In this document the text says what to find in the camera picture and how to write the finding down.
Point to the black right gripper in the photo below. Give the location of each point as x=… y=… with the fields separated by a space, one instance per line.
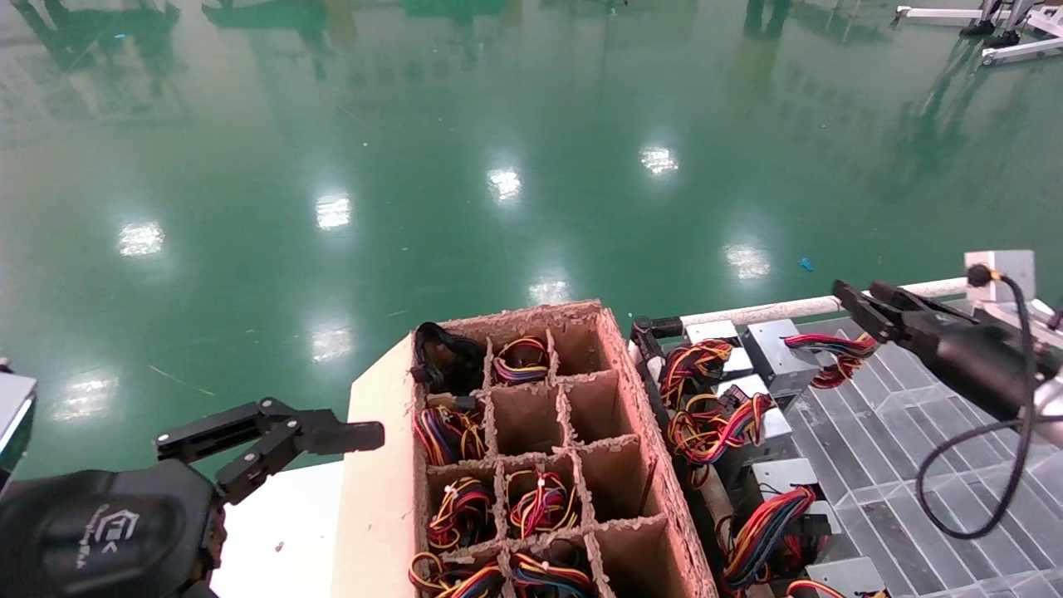
x=980 y=365

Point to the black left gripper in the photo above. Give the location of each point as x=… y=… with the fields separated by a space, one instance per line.
x=100 y=531

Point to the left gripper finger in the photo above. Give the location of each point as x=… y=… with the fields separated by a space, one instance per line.
x=332 y=438

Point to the cardboard box with dividers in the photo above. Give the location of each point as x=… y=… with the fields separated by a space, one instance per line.
x=378 y=465

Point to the clear plastic divider tray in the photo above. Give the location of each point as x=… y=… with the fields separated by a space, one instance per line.
x=880 y=465

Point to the white pipe cart frame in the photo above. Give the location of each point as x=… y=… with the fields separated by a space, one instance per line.
x=772 y=310

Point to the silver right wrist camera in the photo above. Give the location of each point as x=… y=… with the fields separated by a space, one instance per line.
x=1017 y=264

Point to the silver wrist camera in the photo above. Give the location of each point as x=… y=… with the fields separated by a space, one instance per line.
x=15 y=415
x=1017 y=264

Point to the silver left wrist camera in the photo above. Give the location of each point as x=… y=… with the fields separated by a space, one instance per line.
x=15 y=415

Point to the white base frame stand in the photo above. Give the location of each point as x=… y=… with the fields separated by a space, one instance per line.
x=1021 y=51

